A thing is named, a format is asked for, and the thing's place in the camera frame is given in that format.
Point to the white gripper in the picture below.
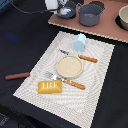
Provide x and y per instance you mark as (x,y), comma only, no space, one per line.
(53,4)

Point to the white and blue toy fish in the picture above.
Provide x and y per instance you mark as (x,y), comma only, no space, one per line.
(65,11)

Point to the light blue milk carton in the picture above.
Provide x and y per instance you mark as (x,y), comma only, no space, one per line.
(79,42)

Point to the small grey saucepan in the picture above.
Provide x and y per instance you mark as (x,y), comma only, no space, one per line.
(70,5)

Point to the large grey pot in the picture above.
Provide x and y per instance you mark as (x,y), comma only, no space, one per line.
(89,14)

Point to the brown wooden board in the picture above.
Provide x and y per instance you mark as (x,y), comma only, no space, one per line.
(106,27)

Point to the round beige plate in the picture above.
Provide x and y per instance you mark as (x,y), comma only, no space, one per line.
(69,66)

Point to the beige bowl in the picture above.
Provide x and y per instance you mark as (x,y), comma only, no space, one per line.
(123,14)

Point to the brown toy sausage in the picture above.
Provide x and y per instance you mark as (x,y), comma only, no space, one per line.
(17,76)

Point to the white woven placemat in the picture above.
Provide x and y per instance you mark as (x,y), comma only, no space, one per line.
(72,104)

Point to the fork with wooden handle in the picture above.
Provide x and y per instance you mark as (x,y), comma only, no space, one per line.
(72,83)

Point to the knife with wooden handle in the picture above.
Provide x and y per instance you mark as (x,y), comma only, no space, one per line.
(80,56)

